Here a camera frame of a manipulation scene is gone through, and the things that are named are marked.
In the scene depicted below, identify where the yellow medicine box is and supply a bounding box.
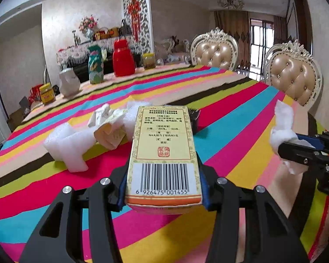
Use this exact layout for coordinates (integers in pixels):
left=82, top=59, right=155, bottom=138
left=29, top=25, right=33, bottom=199
left=125, top=105, right=204, bottom=215

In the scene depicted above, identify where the white tissue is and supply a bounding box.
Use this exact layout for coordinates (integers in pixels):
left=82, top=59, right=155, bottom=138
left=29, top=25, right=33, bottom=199
left=87, top=103, right=112, bottom=128
left=125, top=101, right=143, bottom=138

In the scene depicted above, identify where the glass jar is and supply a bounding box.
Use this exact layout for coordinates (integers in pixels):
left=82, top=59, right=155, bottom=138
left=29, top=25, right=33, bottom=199
left=142, top=52, right=156, bottom=70

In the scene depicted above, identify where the striped tablecloth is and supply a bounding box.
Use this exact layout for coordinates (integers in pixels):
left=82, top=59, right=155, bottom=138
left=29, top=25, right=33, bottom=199
left=0, top=64, right=329, bottom=263

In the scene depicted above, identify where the red thermos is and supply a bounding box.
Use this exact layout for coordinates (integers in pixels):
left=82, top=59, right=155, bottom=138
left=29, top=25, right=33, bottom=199
left=112, top=39, right=136, bottom=77

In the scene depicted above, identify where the window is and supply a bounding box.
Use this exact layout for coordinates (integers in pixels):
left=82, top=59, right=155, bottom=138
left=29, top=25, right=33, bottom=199
left=249, top=18, right=275, bottom=82

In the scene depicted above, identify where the red knot hanging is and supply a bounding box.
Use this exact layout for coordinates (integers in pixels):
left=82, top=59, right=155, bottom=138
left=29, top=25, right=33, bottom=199
left=127, top=0, right=140, bottom=43

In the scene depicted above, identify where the black handbag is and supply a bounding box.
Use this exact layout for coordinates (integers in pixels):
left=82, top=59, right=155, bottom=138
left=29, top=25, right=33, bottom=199
left=118, top=19, right=132, bottom=36

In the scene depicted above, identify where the brown woven basket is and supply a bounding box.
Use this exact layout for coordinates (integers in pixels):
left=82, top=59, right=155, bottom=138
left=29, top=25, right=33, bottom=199
left=94, top=27, right=120, bottom=40

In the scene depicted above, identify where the vase of pink flowers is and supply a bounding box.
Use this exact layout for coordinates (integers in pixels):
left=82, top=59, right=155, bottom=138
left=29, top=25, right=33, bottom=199
left=78, top=15, right=99, bottom=40

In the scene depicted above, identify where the red gift box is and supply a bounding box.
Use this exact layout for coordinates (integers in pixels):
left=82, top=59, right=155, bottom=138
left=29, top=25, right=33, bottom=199
left=30, top=84, right=45, bottom=103

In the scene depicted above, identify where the lace piano cloth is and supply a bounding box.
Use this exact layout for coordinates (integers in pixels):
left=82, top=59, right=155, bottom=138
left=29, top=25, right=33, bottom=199
left=56, top=35, right=135, bottom=65

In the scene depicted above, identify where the black piano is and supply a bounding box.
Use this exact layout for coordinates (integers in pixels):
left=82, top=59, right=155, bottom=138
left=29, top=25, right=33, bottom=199
left=63, top=52, right=143, bottom=83

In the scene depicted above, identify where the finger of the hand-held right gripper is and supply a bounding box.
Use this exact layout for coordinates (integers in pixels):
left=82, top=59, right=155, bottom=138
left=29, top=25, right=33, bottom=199
left=278, top=141, right=322, bottom=167
left=294, top=131, right=329, bottom=155

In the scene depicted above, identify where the ornate white sofa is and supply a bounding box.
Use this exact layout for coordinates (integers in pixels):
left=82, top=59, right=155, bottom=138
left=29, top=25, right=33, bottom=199
left=153, top=35, right=191, bottom=64

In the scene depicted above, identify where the white lattice screen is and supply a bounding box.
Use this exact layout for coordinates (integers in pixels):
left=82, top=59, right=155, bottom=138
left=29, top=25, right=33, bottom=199
left=122, top=0, right=154, bottom=54

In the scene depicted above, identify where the white foam sheet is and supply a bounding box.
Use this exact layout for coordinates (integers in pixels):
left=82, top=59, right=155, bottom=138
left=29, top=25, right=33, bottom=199
left=269, top=100, right=316, bottom=175
left=43, top=123, right=98, bottom=174

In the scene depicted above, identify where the green snack bag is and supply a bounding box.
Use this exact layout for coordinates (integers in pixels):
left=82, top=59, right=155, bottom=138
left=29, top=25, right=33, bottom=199
left=87, top=44, right=104, bottom=85

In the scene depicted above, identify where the cream paper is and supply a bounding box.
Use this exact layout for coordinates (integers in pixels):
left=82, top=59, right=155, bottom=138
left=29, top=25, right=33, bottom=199
left=94, top=109, right=127, bottom=150

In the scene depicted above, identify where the brown curtain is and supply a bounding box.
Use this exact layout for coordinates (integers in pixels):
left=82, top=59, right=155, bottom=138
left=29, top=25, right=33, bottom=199
left=213, top=10, right=250, bottom=69
left=272, top=15, right=288, bottom=46

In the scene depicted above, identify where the cream tufted dining chair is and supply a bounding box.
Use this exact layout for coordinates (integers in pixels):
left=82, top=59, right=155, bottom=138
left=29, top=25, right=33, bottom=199
left=264, top=39, right=324, bottom=107
left=190, top=27, right=239, bottom=72

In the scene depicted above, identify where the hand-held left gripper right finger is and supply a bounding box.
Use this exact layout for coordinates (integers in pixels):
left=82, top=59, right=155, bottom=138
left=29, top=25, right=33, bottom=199
left=199, top=161, right=310, bottom=263

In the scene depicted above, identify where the cardboard box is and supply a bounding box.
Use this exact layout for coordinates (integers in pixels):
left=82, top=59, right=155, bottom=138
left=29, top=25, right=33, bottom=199
left=8, top=96, right=31, bottom=124

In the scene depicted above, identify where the black box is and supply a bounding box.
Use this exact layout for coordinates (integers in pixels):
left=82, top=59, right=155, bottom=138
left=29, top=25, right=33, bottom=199
left=188, top=109, right=201, bottom=135

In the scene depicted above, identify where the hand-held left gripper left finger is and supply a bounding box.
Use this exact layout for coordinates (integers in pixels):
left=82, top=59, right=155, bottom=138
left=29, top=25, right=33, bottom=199
left=19, top=165, right=130, bottom=263

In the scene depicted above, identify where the yellow lidded jar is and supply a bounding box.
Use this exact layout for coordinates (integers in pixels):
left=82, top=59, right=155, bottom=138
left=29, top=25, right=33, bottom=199
left=39, top=83, right=55, bottom=105

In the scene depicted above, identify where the white ceramic teapot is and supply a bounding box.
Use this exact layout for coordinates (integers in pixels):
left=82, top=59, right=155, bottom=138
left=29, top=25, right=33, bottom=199
left=58, top=67, right=81, bottom=97

